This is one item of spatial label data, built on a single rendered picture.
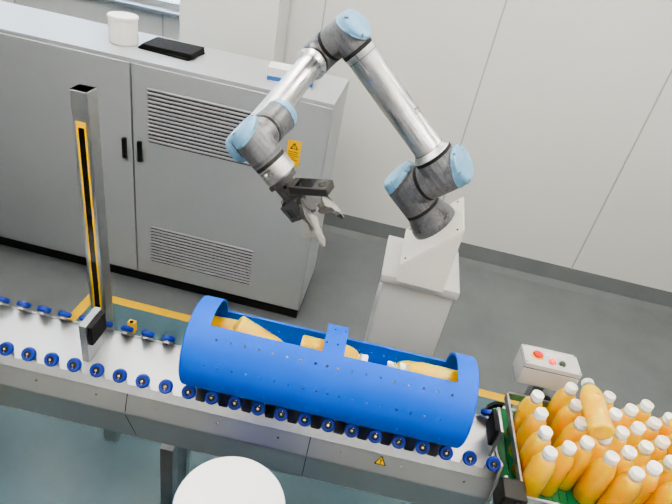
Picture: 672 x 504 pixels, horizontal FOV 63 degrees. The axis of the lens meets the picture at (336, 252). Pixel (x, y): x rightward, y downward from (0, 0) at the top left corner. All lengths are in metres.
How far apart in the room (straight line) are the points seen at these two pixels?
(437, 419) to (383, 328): 0.80
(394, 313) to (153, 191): 1.69
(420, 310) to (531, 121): 2.21
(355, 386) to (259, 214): 1.75
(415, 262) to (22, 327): 1.42
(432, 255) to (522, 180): 2.32
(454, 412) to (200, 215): 2.11
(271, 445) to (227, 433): 0.15
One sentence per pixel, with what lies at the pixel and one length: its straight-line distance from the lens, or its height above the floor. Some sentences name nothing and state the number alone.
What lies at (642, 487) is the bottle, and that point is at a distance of 1.97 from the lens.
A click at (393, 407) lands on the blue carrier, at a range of 1.64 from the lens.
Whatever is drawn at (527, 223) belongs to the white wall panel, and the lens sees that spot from 4.51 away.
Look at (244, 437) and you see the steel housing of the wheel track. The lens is 1.86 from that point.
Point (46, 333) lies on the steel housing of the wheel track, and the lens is 2.12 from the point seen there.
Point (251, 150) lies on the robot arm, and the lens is 1.39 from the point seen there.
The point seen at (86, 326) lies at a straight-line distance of 1.89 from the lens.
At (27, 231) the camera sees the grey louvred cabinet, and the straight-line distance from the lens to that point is 4.03.
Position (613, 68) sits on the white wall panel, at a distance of 4.18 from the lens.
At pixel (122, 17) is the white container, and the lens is 3.32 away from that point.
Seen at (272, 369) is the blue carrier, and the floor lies 1.17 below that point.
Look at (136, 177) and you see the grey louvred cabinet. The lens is 3.37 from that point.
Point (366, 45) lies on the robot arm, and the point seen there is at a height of 1.93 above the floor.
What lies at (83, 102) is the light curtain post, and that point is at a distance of 1.90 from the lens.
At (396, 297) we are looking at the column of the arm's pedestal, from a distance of 2.27.
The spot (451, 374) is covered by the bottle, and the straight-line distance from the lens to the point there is 1.72.
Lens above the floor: 2.34
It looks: 33 degrees down
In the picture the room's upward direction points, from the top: 12 degrees clockwise
